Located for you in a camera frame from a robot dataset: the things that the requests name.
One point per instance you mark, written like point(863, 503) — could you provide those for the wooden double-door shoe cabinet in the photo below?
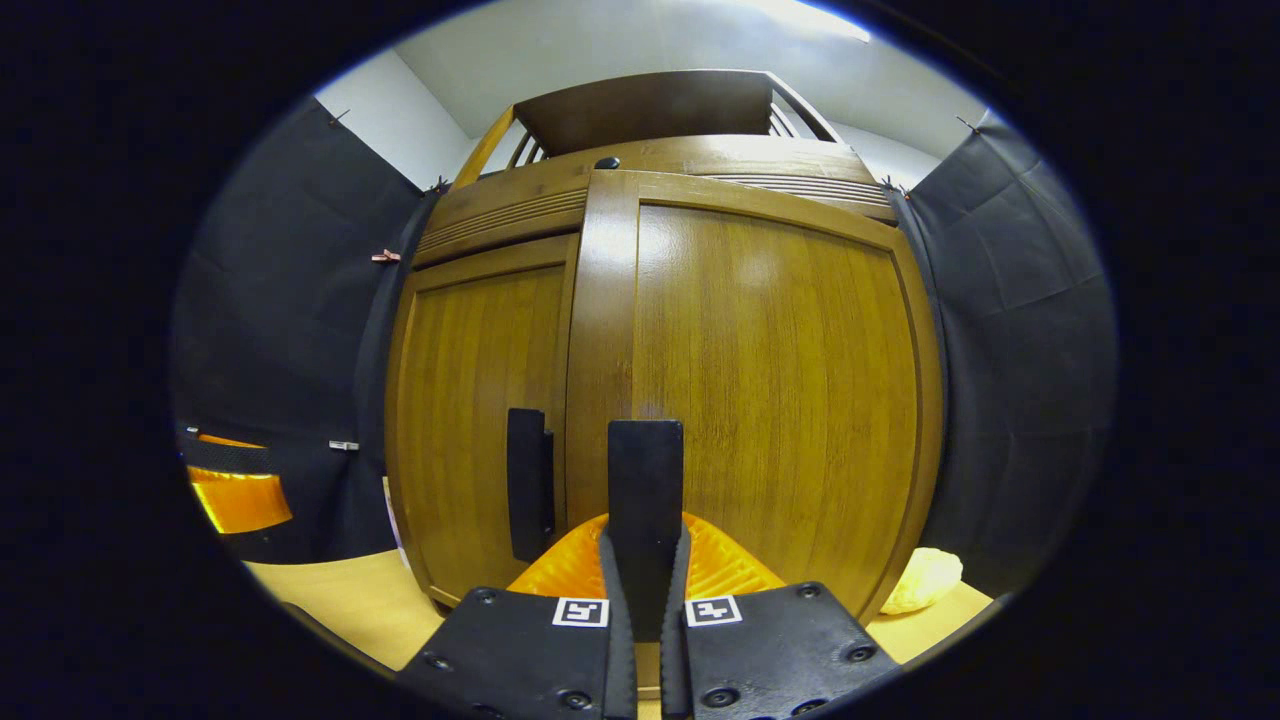
point(650, 105)

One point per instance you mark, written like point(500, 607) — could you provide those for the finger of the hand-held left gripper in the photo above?
point(230, 458)
point(245, 500)

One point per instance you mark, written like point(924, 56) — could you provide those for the wooden cabinet drawer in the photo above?
point(500, 215)

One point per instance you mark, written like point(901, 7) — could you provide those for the wooden shoe cabinet door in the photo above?
point(780, 400)
point(470, 420)

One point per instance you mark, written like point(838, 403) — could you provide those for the black backdrop cloth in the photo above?
point(280, 300)

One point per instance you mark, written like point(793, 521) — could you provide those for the pale yellow soft item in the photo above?
point(922, 580)

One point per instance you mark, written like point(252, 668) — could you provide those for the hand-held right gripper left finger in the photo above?
point(520, 650)

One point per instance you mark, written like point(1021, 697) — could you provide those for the printed paper sheet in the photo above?
point(395, 525)

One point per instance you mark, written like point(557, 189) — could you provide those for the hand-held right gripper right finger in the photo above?
point(780, 650)

